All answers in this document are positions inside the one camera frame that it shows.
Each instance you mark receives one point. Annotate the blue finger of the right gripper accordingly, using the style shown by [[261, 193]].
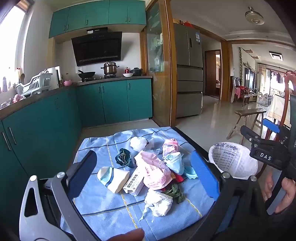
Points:
[[250, 135], [271, 126]]

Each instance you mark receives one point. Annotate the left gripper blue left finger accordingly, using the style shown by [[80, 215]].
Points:
[[79, 173]]

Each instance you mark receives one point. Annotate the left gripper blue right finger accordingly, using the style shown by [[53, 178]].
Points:
[[208, 180]]

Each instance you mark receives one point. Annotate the white blue-striped paper package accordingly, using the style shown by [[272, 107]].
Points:
[[113, 178]]

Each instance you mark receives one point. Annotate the light blue face mask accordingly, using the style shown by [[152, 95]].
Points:
[[174, 162]]

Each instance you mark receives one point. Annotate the dark green plastic bag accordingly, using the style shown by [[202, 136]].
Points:
[[124, 158]]

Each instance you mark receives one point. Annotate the pink plastic packaging bag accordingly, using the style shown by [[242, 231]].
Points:
[[155, 172]]

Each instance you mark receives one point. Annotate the white ointment box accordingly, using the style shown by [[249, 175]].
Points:
[[135, 183]]

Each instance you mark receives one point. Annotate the pink white wrapper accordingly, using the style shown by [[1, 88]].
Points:
[[170, 146]]

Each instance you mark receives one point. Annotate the trash bin with white bag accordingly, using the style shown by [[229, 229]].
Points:
[[235, 159]]

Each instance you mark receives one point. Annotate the teal lower kitchen cabinets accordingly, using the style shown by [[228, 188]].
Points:
[[38, 137]]

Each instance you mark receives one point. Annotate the teal kitchen cabinets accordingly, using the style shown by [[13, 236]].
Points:
[[97, 13], [38, 137]]

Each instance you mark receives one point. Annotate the teal upper kitchen cabinets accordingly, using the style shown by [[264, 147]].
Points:
[[97, 13]]

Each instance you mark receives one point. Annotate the person's right hand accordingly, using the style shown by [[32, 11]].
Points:
[[287, 184]]

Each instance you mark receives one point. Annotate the person's left hand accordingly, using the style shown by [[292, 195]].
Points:
[[134, 235]]

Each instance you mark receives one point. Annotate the wooden bench stool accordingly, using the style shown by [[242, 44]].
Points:
[[252, 118]]

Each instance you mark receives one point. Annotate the dining table with cloth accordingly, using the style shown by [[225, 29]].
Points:
[[275, 110]]

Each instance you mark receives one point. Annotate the red snack wrapper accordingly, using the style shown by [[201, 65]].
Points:
[[177, 178]]

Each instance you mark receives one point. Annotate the green vegetable scrap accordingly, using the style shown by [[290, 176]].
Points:
[[175, 192]]

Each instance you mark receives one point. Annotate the light blue checked tablecloth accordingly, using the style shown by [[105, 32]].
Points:
[[110, 214]]

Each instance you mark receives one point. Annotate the red wooden chair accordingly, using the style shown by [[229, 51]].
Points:
[[289, 76]]

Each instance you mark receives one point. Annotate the pink bowl on counter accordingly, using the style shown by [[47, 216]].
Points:
[[67, 82]]

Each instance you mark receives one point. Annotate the white dish rack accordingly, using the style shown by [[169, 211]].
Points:
[[37, 84]]

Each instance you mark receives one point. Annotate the black wok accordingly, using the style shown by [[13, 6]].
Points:
[[85, 75]]

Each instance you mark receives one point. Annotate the ceiling light fixture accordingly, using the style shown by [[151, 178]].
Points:
[[254, 17]]

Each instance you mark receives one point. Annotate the grey multi-door refrigerator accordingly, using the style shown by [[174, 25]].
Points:
[[189, 71]]

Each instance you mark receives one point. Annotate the white bowl on counter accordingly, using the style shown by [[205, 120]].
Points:
[[127, 74]]

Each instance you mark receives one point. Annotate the stainless steel stock pot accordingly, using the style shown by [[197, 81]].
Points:
[[110, 68]]

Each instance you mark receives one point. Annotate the wooden glass sliding door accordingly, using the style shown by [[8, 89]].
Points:
[[159, 60]]

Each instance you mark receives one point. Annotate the dark casserole pot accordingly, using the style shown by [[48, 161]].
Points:
[[136, 71]]

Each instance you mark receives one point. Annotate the black range hood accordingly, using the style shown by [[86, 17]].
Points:
[[97, 48]]

